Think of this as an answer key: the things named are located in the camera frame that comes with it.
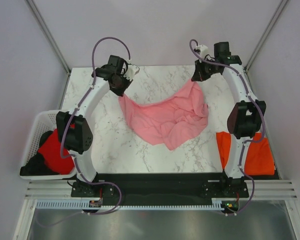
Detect aluminium rail profile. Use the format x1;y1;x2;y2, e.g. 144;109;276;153
25;180;297;200

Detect white plastic laundry basket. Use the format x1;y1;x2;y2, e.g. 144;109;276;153
19;109;77;181

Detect red t shirt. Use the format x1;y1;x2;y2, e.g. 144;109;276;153
37;129;75;175

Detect aluminium frame post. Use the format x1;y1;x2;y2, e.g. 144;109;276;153
25;0;71;76
243;0;290;74

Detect pink polo shirt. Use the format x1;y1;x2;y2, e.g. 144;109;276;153
118;80;209;151

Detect right aluminium frame post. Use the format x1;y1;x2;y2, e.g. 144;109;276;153
243;0;290;74

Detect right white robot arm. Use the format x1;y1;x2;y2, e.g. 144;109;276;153
189;39;266;179

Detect white slotted cable duct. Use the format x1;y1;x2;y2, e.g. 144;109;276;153
35;198;224;211

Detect black t shirt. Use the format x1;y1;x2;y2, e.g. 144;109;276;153
19;130;60;177

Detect folded orange t shirt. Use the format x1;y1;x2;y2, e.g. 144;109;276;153
216;131;275;176

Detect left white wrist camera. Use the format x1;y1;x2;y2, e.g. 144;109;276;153
123;64;140;81

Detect left aluminium frame post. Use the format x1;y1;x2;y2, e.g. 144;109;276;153
25;0;71;76

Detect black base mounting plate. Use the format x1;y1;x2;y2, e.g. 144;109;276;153
71;173;250;207

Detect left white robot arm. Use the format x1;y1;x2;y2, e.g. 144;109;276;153
56;55;140;197

